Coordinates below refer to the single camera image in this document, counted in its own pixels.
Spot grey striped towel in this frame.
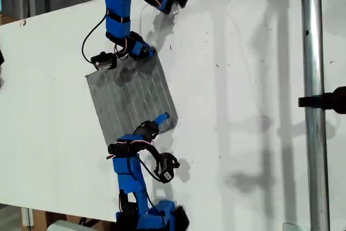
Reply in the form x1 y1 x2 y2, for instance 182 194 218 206
84 49 179 147

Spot black clamp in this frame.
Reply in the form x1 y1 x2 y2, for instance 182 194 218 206
298 86 346 115

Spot red white servo wire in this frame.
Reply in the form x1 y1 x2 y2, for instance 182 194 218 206
106 139 155 160
113 38 129 61

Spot black camera stalk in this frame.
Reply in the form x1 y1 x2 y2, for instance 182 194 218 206
129 141 164 163

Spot black camera box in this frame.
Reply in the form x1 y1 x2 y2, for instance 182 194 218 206
90 51 118 71
154 153 181 184

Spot black camera cable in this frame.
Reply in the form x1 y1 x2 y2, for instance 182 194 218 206
81 9 109 64
139 159 163 183

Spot steel post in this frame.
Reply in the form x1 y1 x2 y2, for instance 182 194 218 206
300 0 331 231

